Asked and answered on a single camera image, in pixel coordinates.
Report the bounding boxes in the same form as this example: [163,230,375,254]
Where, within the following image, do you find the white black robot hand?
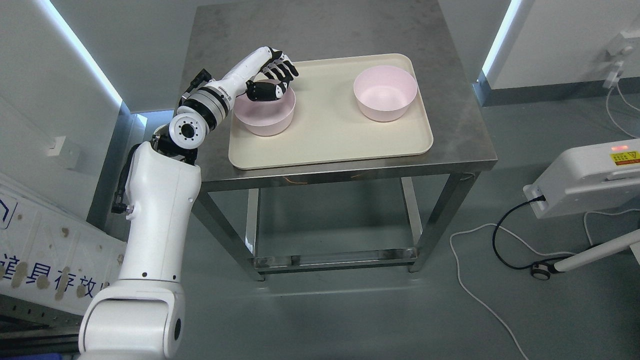
[215,46,299,101]

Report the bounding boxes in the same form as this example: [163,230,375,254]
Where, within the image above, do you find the pink bowl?
[352,64,419,122]
[233,88,297,137]

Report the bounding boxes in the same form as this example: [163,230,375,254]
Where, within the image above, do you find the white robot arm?
[78,69,256,360]

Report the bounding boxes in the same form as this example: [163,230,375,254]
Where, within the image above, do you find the metal shelf rack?
[0,295,82,360]

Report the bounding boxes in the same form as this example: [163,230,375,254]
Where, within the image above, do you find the beige plastic tray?
[228,54,434,170]

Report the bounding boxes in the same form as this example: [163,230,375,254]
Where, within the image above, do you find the stainless steel table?
[183,0,498,281]

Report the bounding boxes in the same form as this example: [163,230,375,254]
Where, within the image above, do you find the white sign board with characters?
[0,174,126,315]

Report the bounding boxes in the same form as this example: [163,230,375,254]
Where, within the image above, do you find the white machine with warning label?
[523,138,640,219]

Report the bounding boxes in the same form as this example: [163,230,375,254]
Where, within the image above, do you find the white stand leg with caster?
[530,229,640,281]

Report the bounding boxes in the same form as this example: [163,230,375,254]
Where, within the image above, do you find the white wall socket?
[46,136,82,170]

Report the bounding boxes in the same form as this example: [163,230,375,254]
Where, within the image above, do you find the black power cable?
[492,195,568,270]

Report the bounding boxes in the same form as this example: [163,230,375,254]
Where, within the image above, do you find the white cable on floor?
[449,222,576,360]

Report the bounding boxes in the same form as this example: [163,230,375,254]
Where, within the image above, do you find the white wall plug adapter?
[602,44,635,90]

